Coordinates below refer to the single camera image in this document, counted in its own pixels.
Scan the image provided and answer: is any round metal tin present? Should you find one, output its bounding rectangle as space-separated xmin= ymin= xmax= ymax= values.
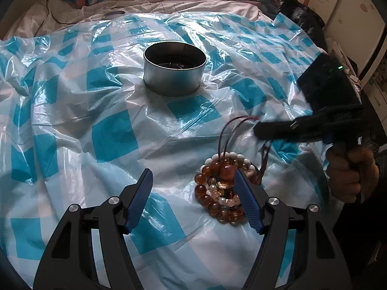
xmin=143 ymin=41 xmax=207 ymax=97

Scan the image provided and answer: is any red cord pendant necklace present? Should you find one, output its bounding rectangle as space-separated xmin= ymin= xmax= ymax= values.
xmin=218 ymin=115 xmax=273 ymax=190

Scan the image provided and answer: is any amber bead bracelet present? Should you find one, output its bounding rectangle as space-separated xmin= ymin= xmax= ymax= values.
xmin=194 ymin=160 xmax=260 ymax=226

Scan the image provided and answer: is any black plastic bag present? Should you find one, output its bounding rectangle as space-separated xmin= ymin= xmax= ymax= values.
xmin=278 ymin=0 xmax=327 ymax=51

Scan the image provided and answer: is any white bead bracelet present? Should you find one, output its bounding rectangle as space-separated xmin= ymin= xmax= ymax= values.
xmin=200 ymin=151 xmax=258 ymax=208

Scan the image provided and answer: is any white wardrobe tree decal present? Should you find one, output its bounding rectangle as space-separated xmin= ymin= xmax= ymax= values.
xmin=298 ymin=0 xmax=386 ymax=86

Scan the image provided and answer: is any round metal tin lid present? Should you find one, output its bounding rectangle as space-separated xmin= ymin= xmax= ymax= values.
xmin=102 ymin=10 xmax=126 ymax=20

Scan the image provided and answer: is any blue checkered plastic sheet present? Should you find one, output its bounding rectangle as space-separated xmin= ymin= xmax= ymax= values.
xmin=0 ymin=11 xmax=342 ymax=290

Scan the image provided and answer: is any right hand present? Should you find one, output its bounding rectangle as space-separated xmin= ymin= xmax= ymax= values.
xmin=326 ymin=145 xmax=379 ymax=203

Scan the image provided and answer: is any black charger cable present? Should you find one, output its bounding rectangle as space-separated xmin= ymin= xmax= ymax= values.
xmin=33 ymin=0 xmax=76 ymax=37

